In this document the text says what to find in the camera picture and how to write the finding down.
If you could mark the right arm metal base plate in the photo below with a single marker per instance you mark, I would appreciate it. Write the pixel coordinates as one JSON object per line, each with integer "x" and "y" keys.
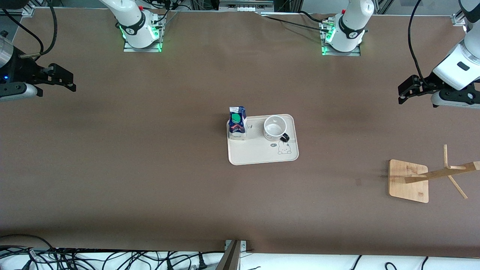
{"x": 142, "y": 50}

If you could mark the aluminium profile bar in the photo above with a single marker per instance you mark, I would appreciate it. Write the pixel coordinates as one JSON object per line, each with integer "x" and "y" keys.
{"x": 230, "y": 258}

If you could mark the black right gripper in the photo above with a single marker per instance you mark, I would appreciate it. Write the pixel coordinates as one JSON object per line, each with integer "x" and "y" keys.
{"x": 19, "y": 69}

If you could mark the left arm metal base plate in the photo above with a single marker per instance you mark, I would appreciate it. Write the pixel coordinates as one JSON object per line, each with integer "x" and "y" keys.
{"x": 341, "y": 53}

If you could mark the wooden cup rack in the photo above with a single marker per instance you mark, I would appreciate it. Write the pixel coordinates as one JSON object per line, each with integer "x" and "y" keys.
{"x": 408, "y": 183}

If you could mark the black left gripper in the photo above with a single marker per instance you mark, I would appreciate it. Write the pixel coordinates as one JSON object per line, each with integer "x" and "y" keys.
{"x": 428, "y": 81}

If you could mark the white power strip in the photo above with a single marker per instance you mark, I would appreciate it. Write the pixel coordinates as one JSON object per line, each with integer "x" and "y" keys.
{"x": 243, "y": 6}

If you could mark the metal corner bracket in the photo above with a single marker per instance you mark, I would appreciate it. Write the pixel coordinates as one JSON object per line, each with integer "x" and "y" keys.
{"x": 458, "y": 19}
{"x": 29, "y": 10}

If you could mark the metal mounting bracket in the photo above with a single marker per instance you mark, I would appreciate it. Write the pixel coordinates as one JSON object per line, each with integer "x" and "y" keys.
{"x": 243, "y": 245}

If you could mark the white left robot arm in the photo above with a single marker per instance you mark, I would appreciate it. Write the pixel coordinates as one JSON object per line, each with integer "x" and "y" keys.
{"x": 352, "y": 22}

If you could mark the beige rabbit tray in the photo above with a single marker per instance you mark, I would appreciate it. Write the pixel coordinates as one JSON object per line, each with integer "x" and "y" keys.
{"x": 258, "y": 150}

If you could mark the blue milk carton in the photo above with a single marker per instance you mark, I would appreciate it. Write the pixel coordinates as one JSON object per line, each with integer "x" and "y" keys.
{"x": 237, "y": 125}

